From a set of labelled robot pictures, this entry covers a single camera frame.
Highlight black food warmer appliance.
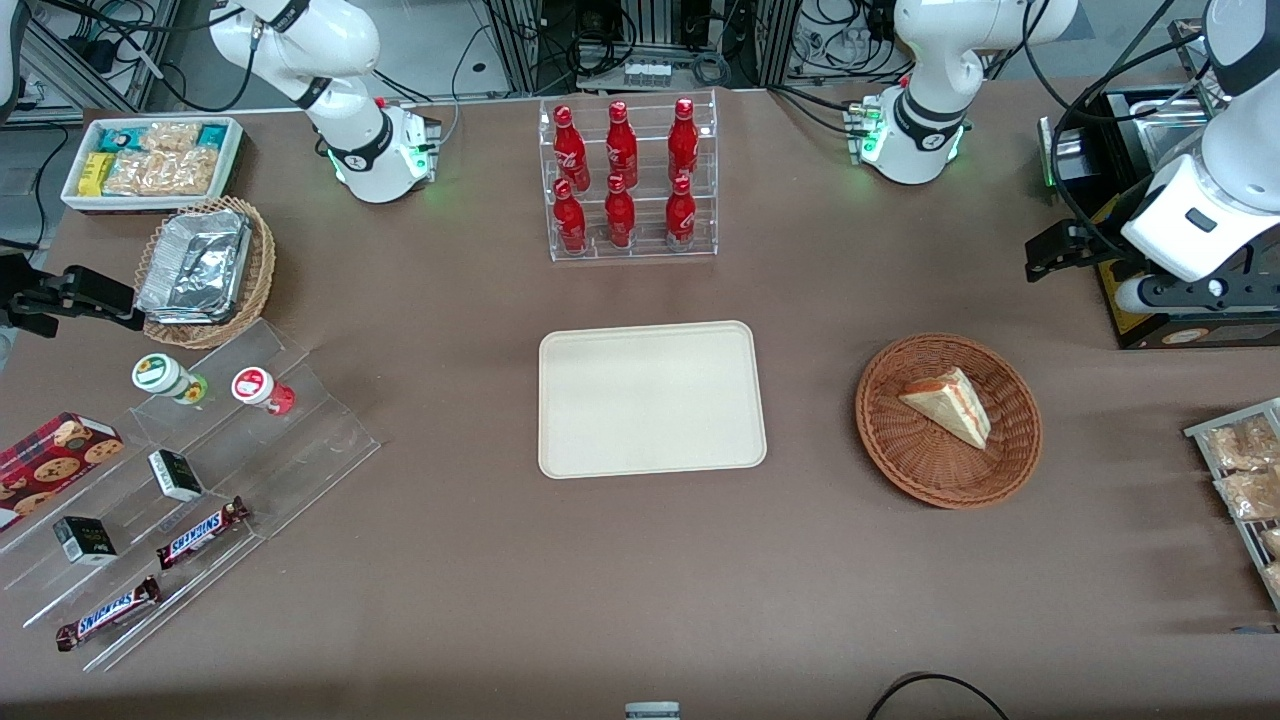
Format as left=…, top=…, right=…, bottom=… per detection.
left=1038, top=20, right=1280, bottom=351

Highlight triangular sandwich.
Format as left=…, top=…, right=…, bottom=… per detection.
left=898, top=367, right=993, bottom=450

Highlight brown round wicker basket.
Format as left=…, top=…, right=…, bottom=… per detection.
left=855, top=333, right=1043, bottom=510

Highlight clear bag of brown snacks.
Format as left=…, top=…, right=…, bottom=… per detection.
left=1215, top=468, right=1280, bottom=522
left=1205, top=416, right=1280, bottom=472

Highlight Snickers bar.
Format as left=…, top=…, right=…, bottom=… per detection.
left=55, top=576, right=162, bottom=653
left=156, top=497, right=251, bottom=571

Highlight red plaid cookie box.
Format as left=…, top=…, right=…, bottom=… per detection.
left=0, top=412, right=126, bottom=531

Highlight clear bag of crackers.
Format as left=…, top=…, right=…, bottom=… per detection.
left=140, top=122, right=202, bottom=157
left=155, top=148, right=220, bottom=197
left=105, top=150, right=162, bottom=197

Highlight tray of wrapped snacks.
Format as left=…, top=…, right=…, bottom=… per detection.
left=1183, top=398, right=1280, bottom=611

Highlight cream plastic tray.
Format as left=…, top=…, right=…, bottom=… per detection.
left=538, top=320, right=768, bottom=480

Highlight stacked aluminium foil containers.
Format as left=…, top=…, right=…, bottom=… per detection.
left=135, top=210, right=253, bottom=324

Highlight red cola bottle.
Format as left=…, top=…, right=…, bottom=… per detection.
left=667, top=97, right=700, bottom=187
left=553, top=178, right=589, bottom=255
left=604, top=174, right=638, bottom=250
left=664, top=175, right=698, bottom=250
left=605, top=100, right=640, bottom=190
left=553, top=105, right=592, bottom=192

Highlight clear acrylic bottle rack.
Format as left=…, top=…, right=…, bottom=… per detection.
left=538, top=88, right=719, bottom=263

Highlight small black box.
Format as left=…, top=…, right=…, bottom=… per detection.
left=52, top=516, right=119, bottom=567
left=148, top=449, right=204, bottom=503

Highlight white cup with green lid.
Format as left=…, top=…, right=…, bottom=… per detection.
left=131, top=353, right=209, bottom=406

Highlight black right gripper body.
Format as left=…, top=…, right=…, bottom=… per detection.
left=0, top=255, right=66, bottom=341

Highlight light tan wicker basket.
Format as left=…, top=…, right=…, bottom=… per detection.
left=133, top=196, right=277, bottom=350

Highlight white cup with red lid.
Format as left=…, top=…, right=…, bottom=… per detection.
left=231, top=367, right=297, bottom=417

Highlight clear acrylic stepped display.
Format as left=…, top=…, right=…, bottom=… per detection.
left=0, top=318, right=383, bottom=673

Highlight white rectangular snack bin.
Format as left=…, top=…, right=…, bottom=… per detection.
left=60, top=116, right=245, bottom=215

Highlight black looped cable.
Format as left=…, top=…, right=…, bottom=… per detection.
left=865, top=672, right=1011, bottom=720

